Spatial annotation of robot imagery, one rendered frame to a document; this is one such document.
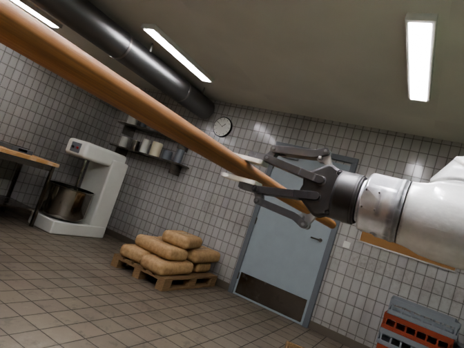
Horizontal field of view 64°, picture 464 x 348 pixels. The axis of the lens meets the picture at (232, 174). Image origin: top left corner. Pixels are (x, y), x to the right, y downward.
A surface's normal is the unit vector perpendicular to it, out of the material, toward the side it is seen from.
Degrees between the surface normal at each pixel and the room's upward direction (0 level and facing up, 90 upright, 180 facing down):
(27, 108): 90
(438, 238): 119
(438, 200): 65
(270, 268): 90
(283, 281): 90
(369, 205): 90
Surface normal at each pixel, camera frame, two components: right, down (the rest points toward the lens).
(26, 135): 0.84, 0.24
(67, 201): 0.33, 0.06
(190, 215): -0.43, -0.22
